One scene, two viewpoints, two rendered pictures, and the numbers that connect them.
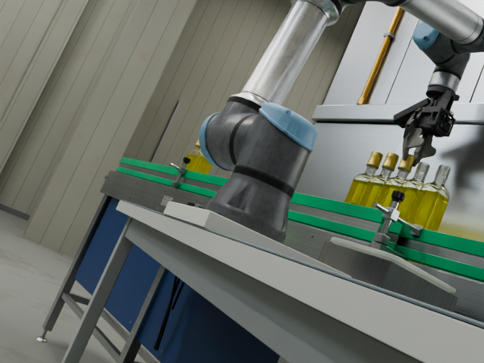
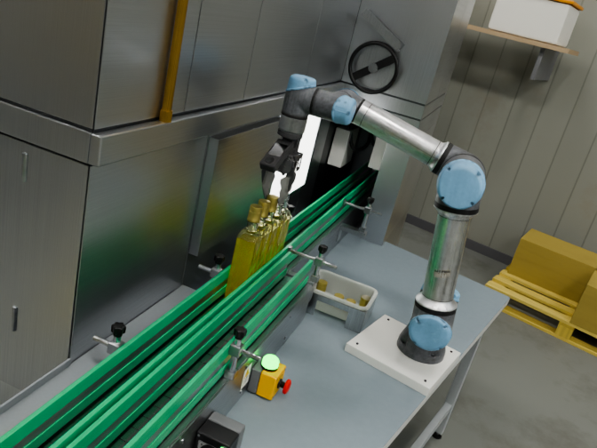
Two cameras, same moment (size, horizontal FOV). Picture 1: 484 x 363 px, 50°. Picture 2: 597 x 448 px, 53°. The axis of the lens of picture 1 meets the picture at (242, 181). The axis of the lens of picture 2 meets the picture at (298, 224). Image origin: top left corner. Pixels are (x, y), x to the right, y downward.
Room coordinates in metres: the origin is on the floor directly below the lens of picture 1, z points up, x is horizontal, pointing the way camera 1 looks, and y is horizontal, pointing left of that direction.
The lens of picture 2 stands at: (2.37, 0.88, 1.72)
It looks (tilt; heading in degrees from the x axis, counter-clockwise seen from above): 21 degrees down; 228
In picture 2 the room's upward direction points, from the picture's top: 14 degrees clockwise
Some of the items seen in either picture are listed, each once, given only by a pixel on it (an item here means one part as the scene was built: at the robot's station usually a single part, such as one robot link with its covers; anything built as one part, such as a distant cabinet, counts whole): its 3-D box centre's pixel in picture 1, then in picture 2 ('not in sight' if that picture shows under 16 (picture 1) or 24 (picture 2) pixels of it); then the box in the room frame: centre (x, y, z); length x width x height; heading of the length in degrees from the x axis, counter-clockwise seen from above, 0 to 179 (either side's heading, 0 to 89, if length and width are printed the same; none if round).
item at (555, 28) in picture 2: not in sight; (534, 18); (-1.62, -1.69, 1.90); 0.51 x 0.42 x 0.29; 110
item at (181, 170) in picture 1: (176, 171); not in sight; (2.04, 0.25, 0.94); 0.07 x 0.04 x 0.13; 123
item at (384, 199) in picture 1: (386, 215); (260, 250); (1.36, -0.39, 0.99); 0.06 x 0.06 x 0.21; 32
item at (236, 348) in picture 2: not in sight; (244, 357); (1.65, 0.01, 0.94); 0.07 x 0.04 x 0.13; 123
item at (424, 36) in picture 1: (439, 40); (335, 106); (1.27, -0.32, 1.45); 0.11 x 0.11 x 0.08; 35
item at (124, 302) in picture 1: (180, 289); not in sight; (1.95, 0.05, 0.54); 1.59 x 0.18 x 0.43; 33
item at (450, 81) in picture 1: (443, 86); (291, 124); (1.34, -0.40, 1.37); 0.08 x 0.08 x 0.05
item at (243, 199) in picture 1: (253, 204); (425, 336); (0.93, -0.04, 0.83); 0.15 x 0.15 x 0.10
